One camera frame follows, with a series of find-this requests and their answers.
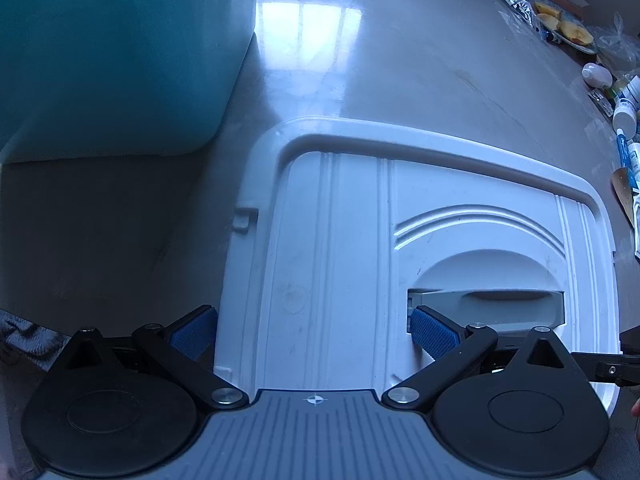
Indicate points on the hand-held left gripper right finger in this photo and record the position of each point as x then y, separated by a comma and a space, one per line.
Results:
433, 334

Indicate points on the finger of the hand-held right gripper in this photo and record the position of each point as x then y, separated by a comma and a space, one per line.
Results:
607, 369

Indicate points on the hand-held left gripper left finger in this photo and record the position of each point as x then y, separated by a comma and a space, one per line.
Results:
192, 334

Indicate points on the white plastic bin lid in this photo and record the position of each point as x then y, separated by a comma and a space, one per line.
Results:
340, 240

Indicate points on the grey knitted cloth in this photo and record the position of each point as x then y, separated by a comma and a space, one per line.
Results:
25, 335

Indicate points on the brown wooden piece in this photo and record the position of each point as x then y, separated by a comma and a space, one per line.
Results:
622, 192

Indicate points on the white and blue tube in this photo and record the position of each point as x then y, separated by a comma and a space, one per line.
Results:
630, 160

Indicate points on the white bottle with blue label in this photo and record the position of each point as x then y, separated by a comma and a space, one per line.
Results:
627, 110

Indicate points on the small white bottle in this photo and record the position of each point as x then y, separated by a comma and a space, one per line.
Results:
597, 75

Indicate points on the teal plastic storage bin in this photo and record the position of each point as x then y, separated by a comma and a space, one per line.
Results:
110, 50

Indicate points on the plate of yellow fruit slices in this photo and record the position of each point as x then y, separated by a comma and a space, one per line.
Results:
567, 27

